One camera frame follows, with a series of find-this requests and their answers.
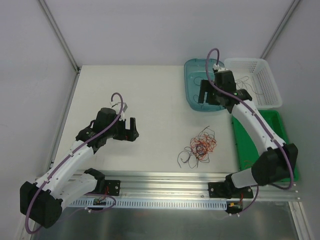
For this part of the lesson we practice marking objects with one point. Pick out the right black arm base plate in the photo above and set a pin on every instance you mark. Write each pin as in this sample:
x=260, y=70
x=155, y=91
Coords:
x=218, y=190

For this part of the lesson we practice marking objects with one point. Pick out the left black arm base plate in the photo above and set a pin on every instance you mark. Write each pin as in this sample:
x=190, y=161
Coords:
x=109, y=187

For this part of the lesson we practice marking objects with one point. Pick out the right aluminium frame post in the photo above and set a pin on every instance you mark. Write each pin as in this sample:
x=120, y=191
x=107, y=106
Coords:
x=280, y=28

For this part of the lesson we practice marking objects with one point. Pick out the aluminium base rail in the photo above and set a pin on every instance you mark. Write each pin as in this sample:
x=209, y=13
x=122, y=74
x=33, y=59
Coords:
x=186, y=186

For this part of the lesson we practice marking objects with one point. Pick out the aluminium frame post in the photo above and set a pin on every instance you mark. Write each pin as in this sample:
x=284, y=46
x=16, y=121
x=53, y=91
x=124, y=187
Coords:
x=280, y=28
x=56, y=30

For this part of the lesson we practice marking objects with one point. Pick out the green plastic tray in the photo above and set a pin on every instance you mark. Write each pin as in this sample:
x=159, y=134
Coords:
x=246, y=149

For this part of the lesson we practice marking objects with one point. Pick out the left aluminium frame post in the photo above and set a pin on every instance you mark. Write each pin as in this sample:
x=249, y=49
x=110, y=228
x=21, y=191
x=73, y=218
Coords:
x=56, y=30

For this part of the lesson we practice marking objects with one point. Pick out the white perforated plastic basket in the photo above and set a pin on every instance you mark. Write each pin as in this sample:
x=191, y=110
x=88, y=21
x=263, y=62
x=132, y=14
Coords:
x=255, y=76

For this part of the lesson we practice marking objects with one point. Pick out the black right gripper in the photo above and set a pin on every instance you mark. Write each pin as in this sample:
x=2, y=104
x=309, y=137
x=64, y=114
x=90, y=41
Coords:
x=210, y=95

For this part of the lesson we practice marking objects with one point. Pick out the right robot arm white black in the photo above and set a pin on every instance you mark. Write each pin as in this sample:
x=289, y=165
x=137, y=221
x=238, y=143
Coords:
x=276, y=159

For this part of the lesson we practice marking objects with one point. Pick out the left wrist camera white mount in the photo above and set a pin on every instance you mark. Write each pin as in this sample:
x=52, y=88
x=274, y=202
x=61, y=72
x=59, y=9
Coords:
x=120, y=108

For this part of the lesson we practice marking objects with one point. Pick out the teal transparent plastic bin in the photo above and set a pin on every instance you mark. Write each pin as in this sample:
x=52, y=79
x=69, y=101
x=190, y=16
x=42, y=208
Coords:
x=194, y=73

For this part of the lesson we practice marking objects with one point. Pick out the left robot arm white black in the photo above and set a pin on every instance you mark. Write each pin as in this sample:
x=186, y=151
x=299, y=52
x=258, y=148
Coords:
x=44, y=200

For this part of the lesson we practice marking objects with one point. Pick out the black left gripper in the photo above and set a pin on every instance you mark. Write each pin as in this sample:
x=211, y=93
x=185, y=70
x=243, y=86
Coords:
x=127, y=134

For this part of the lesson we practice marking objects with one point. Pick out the white slotted cable duct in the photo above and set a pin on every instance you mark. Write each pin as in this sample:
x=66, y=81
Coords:
x=135, y=203

